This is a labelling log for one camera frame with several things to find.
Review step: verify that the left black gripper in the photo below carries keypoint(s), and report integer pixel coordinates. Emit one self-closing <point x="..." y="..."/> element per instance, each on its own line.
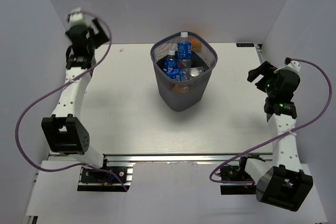
<point x="102" y="38"/>

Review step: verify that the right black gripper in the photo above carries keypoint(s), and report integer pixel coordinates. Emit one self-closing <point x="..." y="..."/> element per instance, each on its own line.
<point x="266" y="70"/>

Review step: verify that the Pocari Sweat blue bottle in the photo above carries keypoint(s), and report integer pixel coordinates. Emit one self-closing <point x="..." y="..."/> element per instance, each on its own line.
<point x="184" y="49"/>

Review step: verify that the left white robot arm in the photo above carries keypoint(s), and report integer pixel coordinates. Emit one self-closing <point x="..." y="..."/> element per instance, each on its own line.
<point x="63" y="130"/>

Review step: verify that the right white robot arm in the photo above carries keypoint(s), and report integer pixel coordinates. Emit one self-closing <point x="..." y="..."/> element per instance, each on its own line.
<point x="282" y="182"/>

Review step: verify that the orange object behind bin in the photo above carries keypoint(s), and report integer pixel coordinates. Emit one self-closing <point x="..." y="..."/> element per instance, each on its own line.
<point x="196" y="44"/>

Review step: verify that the bottle inside bin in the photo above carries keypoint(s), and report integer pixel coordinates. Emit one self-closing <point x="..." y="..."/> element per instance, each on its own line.
<point x="184" y="74"/>

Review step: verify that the grey mesh waste bin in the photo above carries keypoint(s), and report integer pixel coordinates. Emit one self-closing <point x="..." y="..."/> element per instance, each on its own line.
<point x="181" y="95"/>

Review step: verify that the clear bottle blue label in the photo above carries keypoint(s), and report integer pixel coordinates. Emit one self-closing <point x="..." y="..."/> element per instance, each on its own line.
<point x="170" y="62"/>

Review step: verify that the clear bottle red label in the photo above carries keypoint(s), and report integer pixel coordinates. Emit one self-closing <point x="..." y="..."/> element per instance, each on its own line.
<point x="182" y="63"/>

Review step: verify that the orange juice bottle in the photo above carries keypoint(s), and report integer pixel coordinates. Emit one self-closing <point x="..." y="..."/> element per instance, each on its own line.
<point x="180" y="88"/>

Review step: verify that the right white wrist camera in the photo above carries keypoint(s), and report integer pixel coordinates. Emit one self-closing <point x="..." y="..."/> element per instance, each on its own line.
<point x="292" y="65"/>

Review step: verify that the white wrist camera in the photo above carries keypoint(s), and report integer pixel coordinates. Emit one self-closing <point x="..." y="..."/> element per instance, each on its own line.
<point x="76" y="17"/>
<point x="292" y="65"/>

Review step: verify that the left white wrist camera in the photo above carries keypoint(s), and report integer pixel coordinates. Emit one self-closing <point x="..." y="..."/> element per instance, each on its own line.
<point x="76" y="17"/>

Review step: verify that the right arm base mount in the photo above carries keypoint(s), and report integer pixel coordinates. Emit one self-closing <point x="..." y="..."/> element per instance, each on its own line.
<point x="242" y="179"/>

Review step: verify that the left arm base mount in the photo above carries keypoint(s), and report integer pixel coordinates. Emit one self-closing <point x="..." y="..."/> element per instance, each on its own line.
<point x="91" y="180"/>

